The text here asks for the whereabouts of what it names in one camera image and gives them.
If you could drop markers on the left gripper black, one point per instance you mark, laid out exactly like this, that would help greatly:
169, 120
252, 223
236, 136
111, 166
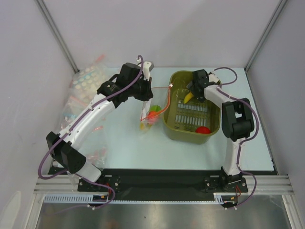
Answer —
147, 94

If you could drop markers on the red toy tomato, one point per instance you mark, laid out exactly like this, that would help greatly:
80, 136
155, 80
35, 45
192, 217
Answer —
203, 130

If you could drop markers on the olive green plastic bin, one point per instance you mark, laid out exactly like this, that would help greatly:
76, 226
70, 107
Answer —
181, 120

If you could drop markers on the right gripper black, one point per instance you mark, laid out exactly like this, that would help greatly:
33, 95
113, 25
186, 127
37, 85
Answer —
197, 89

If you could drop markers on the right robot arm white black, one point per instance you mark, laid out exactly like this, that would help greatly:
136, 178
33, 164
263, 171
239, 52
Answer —
237, 121

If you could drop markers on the yellow toy starfruit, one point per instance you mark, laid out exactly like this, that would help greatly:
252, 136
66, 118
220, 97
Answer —
144, 126

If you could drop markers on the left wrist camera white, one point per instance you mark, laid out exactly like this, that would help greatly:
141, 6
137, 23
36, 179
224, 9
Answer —
147, 68

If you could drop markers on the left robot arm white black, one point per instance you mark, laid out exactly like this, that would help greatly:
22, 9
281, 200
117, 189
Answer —
64, 146

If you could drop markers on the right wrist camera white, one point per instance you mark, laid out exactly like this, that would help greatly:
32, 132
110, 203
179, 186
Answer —
213, 78

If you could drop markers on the red toy apple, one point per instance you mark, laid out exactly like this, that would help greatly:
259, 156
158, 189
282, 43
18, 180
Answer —
152, 117

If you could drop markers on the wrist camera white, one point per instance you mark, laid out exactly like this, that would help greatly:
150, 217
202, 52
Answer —
213, 78
147, 68

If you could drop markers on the white slotted cable duct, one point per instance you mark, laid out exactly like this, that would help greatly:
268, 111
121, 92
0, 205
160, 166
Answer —
99, 199

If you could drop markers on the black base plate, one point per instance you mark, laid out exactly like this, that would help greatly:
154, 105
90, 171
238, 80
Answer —
151, 183

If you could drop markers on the pile of clear zip bags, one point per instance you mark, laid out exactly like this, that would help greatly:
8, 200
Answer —
82, 89

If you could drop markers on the aluminium frame rail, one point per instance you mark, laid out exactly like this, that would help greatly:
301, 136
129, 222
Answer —
266, 205

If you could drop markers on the clear zip bag orange zipper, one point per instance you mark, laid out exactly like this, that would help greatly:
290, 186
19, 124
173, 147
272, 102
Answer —
161, 97

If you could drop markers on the yellow toy banana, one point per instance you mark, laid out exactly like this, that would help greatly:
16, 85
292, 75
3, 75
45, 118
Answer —
188, 97

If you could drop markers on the green toy starfruit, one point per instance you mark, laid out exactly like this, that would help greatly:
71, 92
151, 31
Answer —
155, 108

